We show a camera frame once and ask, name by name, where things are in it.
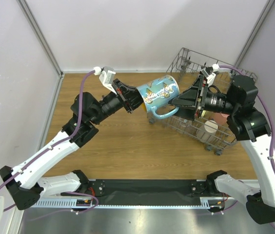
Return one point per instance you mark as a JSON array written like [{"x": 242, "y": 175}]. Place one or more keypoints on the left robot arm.
[{"x": 26, "y": 182}]

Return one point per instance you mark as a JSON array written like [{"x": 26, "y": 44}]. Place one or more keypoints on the grey cable duct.
[{"x": 77, "y": 202}]

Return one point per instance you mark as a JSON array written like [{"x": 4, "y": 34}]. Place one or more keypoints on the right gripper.
[{"x": 201, "y": 97}]

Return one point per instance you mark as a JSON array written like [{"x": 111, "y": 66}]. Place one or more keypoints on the right aluminium frame post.
[{"x": 254, "y": 32}]

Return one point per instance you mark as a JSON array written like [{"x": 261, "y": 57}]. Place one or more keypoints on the blue mug orange inside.
[{"x": 157, "y": 93}]

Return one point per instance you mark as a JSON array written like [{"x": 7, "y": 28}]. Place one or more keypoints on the pink patterned mug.
[{"x": 220, "y": 118}]

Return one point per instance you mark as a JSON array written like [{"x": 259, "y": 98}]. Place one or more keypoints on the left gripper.
[{"x": 133, "y": 97}]

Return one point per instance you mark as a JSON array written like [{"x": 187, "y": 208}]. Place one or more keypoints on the clear plastic cup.
[{"x": 184, "y": 124}]

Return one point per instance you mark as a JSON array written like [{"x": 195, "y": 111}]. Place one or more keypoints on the grey wire dish rack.
[{"x": 186, "y": 67}]

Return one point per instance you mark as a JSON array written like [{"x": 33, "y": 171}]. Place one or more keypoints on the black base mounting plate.
[{"x": 190, "y": 187}]

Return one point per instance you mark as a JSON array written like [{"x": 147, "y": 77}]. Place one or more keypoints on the beige plastic cup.
[{"x": 207, "y": 131}]

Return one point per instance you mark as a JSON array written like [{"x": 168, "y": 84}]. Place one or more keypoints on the aluminium frame post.
[
  {"x": 24, "y": 6},
  {"x": 254, "y": 32}
]

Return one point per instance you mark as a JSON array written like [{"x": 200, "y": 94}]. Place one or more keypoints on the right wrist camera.
[{"x": 209, "y": 73}]

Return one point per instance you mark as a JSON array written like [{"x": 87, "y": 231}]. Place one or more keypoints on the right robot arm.
[{"x": 257, "y": 146}]

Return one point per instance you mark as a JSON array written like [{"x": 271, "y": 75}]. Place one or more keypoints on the left aluminium frame post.
[{"x": 24, "y": 6}]

